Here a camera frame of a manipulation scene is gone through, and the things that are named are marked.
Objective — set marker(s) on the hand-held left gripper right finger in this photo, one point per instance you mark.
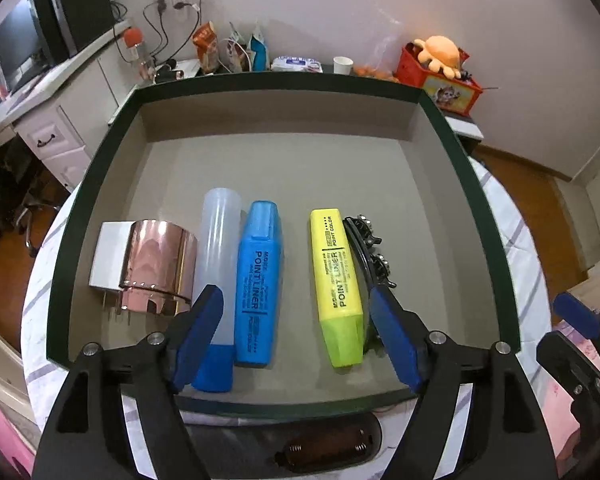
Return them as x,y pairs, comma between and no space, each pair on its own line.
395,340

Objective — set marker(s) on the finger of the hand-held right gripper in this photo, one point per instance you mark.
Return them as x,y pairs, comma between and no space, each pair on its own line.
570,365
575,315

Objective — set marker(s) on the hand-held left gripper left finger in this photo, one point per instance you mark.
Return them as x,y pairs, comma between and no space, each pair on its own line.
200,340

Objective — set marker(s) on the black hair clip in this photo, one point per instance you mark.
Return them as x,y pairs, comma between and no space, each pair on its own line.
375,260

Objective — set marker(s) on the yellow highlighter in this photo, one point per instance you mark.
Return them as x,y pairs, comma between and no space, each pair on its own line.
337,280

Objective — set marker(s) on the blue highlighter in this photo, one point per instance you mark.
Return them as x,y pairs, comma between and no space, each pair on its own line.
257,280

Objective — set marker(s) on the rose gold cylinder jar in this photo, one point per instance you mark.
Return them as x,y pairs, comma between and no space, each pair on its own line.
155,260

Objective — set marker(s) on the translucent tube with blue cap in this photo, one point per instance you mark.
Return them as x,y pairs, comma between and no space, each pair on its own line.
220,240

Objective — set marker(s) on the pink box with green rim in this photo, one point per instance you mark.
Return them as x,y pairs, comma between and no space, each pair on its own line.
280,170

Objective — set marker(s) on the white plug charger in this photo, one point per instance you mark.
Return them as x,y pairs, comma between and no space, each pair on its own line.
107,255

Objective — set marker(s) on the white side table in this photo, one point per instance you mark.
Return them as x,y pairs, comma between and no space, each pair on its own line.
465,127

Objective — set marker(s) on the pink cloth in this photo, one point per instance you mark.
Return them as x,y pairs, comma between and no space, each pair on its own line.
5,440

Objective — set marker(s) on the black office chair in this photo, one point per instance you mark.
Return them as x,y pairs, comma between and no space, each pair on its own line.
0,195

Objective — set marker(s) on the red printed storage box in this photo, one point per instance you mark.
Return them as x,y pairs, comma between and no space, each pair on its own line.
450,92

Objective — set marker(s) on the white desk with drawers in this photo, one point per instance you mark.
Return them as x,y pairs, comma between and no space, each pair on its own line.
55,130

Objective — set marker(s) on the small black cylinder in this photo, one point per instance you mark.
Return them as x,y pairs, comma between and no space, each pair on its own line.
169,72

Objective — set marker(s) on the white nightstand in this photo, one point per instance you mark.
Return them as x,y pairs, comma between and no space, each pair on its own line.
185,67

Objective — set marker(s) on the bag of oranges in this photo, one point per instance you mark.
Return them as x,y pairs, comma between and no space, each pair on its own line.
377,67

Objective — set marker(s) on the white paper cup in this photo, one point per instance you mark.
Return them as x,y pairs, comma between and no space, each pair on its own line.
343,65

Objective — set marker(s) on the orange plush toy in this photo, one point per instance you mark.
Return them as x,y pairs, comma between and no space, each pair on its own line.
440,52

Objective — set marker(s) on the clear bottle with red cap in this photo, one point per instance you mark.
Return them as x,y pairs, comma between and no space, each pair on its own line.
140,55

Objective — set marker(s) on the orange snack bag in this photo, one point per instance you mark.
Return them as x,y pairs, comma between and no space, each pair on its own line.
207,47

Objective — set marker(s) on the wet wipes pack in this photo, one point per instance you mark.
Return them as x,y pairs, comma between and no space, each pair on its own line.
297,64

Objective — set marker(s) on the black computer monitor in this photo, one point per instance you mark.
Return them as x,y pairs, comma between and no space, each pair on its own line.
15,45

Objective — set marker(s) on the black speaker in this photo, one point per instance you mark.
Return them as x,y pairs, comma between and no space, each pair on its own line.
75,5

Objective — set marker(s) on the white bed frame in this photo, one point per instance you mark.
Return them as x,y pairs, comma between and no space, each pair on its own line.
0,355

